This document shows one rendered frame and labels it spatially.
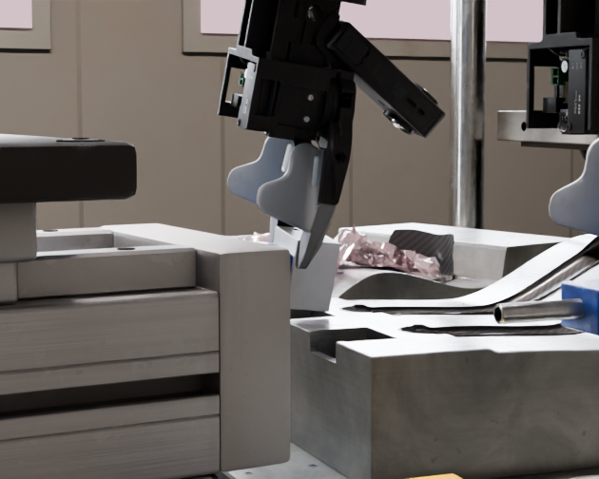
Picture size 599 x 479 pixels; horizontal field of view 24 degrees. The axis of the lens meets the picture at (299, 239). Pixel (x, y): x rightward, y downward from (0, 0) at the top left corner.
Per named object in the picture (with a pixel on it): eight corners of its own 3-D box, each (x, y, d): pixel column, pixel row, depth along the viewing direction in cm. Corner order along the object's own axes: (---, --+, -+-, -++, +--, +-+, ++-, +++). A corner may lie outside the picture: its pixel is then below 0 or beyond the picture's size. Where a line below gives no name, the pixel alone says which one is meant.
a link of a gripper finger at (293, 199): (241, 262, 102) (254, 138, 103) (315, 270, 104) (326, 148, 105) (257, 262, 99) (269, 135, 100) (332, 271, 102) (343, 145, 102)
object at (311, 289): (165, 300, 101) (177, 228, 100) (148, 282, 106) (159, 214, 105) (329, 312, 106) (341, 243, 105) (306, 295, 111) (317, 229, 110)
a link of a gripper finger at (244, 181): (208, 226, 110) (237, 120, 106) (278, 234, 112) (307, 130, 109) (218, 244, 107) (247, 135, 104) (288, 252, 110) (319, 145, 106)
